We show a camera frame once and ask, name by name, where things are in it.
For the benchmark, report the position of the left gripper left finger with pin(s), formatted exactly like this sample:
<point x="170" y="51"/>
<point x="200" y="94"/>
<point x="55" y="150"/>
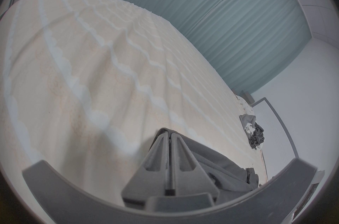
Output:
<point x="147" y="185"/>

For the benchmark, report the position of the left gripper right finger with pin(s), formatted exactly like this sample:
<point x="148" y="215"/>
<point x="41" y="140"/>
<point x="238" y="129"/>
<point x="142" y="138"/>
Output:
<point x="196" y="184"/>

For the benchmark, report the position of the black T-shirt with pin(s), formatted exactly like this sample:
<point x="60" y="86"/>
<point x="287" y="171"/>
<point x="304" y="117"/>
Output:
<point x="227" y="172"/>

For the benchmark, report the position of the pile of clothes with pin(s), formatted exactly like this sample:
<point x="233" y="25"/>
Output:
<point x="255" y="135"/>

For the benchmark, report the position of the bed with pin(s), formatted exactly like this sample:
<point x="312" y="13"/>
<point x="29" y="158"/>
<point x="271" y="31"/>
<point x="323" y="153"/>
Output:
<point x="92" y="58"/>

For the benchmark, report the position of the white printed pillow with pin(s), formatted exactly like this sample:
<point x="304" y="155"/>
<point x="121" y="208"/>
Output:
<point x="245" y="105"/>

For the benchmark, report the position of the grey bedside table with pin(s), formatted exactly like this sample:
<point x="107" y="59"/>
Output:
<point x="247" y="95"/>

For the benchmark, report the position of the blue-green curtain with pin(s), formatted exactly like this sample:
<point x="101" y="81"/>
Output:
<point x="225" y="19"/>

